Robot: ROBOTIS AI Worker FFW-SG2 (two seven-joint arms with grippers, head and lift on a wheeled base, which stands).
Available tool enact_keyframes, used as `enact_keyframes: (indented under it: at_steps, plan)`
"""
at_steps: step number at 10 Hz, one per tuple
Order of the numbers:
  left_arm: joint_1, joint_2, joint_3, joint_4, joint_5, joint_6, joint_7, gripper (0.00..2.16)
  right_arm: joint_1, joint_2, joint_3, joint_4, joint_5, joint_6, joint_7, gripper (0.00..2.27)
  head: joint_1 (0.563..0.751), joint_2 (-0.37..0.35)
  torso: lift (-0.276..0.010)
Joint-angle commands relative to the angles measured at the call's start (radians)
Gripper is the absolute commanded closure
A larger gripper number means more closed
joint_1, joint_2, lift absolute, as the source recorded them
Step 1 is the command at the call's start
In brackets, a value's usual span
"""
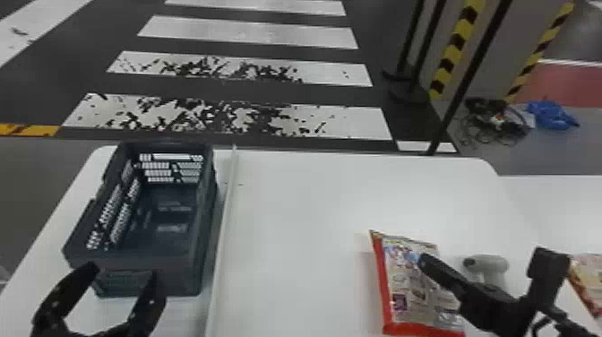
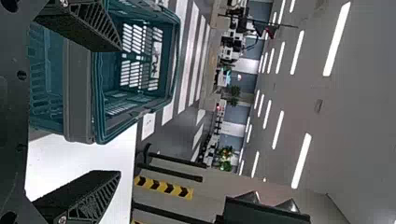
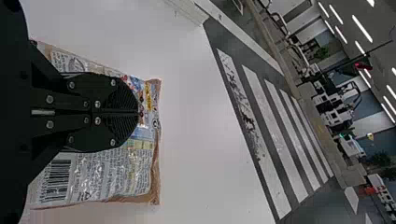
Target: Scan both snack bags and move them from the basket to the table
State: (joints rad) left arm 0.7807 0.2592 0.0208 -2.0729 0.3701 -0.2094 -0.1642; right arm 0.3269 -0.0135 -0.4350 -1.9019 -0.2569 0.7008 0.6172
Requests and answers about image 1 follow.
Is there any red snack packet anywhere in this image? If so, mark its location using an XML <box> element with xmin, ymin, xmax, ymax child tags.
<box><xmin>368</xmin><ymin>229</ymin><xmax>468</xmax><ymax>337</ymax></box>
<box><xmin>565</xmin><ymin>253</ymin><xmax>602</xmax><ymax>317</ymax></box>

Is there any hand scanner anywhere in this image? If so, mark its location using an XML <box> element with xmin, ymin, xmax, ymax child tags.
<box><xmin>461</xmin><ymin>254</ymin><xmax>512</xmax><ymax>289</ymax></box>

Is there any black basket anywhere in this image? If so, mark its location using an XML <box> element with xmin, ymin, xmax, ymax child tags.
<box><xmin>61</xmin><ymin>140</ymin><xmax>220</xmax><ymax>299</ymax></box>

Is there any blue plastic bag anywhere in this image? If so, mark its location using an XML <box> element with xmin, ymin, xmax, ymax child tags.
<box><xmin>525</xmin><ymin>99</ymin><xmax>581</xmax><ymax>132</ymax></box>

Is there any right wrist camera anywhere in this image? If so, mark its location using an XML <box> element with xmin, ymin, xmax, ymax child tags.
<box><xmin>525</xmin><ymin>246</ymin><xmax>572</xmax><ymax>312</ymax></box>

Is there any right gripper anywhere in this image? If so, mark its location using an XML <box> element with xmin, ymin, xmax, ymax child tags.
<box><xmin>417</xmin><ymin>252</ymin><xmax>534</xmax><ymax>337</ymax></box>

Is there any yellow black striped post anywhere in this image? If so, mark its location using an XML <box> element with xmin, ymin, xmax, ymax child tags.
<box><xmin>427</xmin><ymin>0</ymin><xmax>486</xmax><ymax>102</ymax></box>
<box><xmin>503</xmin><ymin>0</ymin><xmax>578</xmax><ymax>104</ymax></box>

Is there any black cable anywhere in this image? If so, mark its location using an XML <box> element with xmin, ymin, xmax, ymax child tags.
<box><xmin>457</xmin><ymin>96</ymin><xmax>531</xmax><ymax>148</ymax></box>

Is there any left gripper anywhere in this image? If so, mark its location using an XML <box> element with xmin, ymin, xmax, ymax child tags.
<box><xmin>30</xmin><ymin>261</ymin><xmax>168</xmax><ymax>337</ymax></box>

